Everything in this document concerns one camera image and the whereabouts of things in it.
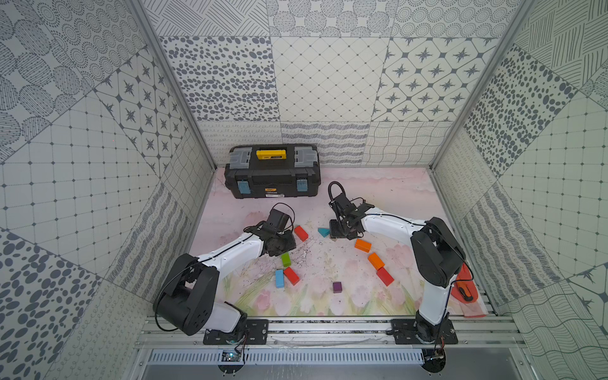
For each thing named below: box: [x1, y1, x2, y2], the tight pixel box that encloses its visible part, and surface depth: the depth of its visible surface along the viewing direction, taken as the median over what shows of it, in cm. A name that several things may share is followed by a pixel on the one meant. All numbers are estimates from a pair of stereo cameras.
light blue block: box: [274, 269, 285, 289], surface depth 86 cm
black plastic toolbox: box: [224, 144, 322, 199], surface depth 101 cm
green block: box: [281, 251, 292, 267], surface depth 90 cm
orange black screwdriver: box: [456, 280, 474, 302], surface depth 83 cm
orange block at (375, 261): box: [367, 252, 385, 271], surface depth 90 cm
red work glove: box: [450, 262, 479, 304], surface depth 83 cm
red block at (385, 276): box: [376, 266, 395, 287], surface depth 87 cm
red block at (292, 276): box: [283, 266, 301, 286], surface depth 87 cm
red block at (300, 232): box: [293, 225, 309, 243], surface depth 98 cm
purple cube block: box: [332, 281, 343, 294], surface depth 83 cm
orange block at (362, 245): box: [353, 238, 373, 254], surface depth 94 cm
